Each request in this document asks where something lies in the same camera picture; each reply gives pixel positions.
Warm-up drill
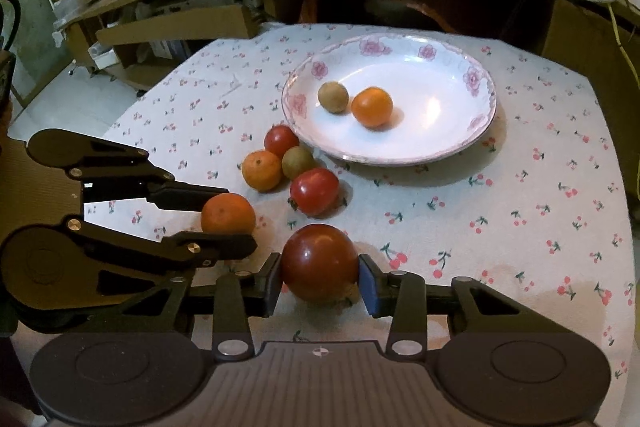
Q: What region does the large dark red tomato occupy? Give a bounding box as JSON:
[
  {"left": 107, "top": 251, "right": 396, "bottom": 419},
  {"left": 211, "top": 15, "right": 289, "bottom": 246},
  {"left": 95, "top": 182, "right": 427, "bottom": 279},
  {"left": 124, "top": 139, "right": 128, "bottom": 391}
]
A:
[{"left": 281, "top": 223, "right": 359, "bottom": 305}]

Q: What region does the small orange mandarin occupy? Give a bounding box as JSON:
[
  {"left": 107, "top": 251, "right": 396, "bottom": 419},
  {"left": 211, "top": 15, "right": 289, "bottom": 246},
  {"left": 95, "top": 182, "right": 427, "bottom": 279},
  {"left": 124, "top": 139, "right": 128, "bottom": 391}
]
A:
[{"left": 241, "top": 150, "right": 282, "bottom": 193}]

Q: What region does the brown kiwi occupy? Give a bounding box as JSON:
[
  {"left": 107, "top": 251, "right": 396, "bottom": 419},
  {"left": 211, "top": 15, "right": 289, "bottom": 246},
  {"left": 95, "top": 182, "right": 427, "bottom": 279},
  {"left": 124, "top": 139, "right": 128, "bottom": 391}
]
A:
[{"left": 281, "top": 145, "right": 317, "bottom": 181}]

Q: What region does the small red tomato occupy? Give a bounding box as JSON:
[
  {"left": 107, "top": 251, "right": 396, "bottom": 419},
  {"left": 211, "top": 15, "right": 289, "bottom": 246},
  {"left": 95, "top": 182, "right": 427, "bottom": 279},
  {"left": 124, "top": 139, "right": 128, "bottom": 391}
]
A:
[{"left": 264, "top": 124, "right": 299, "bottom": 158}]

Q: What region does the lone orange mandarin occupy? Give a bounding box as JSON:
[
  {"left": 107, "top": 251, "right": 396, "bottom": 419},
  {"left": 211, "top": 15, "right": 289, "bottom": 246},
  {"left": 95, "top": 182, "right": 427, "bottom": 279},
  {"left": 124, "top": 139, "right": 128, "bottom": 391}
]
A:
[{"left": 352, "top": 87, "right": 394, "bottom": 129}]

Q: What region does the green kiwi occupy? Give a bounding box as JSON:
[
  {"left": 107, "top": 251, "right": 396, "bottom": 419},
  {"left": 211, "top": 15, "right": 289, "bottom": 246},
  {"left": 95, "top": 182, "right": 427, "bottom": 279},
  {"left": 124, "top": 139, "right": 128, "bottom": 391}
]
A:
[{"left": 318, "top": 81, "right": 349, "bottom": 114}]

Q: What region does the cherry print tablecloth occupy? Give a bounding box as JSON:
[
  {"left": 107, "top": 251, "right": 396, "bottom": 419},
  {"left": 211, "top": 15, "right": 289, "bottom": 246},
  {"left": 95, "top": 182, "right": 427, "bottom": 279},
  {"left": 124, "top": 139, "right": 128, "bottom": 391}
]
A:
[{"left": 107, "top": 25, "right": 636, "bottom": 402}]

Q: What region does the white floral ceramic plate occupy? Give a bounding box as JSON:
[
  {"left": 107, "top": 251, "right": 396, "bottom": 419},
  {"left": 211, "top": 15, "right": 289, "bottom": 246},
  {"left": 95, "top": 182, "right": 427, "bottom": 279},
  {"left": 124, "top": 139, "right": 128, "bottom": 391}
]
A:
[{"left": 281, "top": 34, "right": 497, "bottom": 167}]

